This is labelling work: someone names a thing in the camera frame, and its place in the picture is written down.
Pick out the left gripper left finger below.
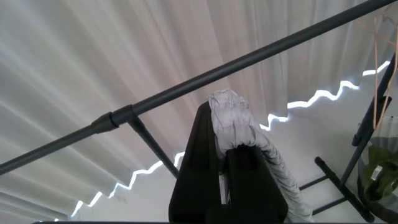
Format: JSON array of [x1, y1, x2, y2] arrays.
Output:
[[169, 101, 230, 223]]

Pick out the black clothes rack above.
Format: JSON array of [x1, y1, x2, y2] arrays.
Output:
[[0, 0, 398, 223]]

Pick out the white laundry basket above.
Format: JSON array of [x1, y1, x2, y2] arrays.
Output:
[[356, 116, 398, 223]]

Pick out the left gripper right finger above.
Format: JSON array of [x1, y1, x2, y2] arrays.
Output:
[[225, 144, 289, 223]]

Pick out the pale grey shorts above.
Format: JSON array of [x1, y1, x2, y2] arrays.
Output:
[[207, 88, 315, 223]]

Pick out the green garment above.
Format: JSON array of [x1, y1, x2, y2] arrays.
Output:
[[362, 144, 398, 203]]

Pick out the white curtain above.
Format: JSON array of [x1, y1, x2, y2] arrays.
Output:
[[0, 0, 398, 222]]

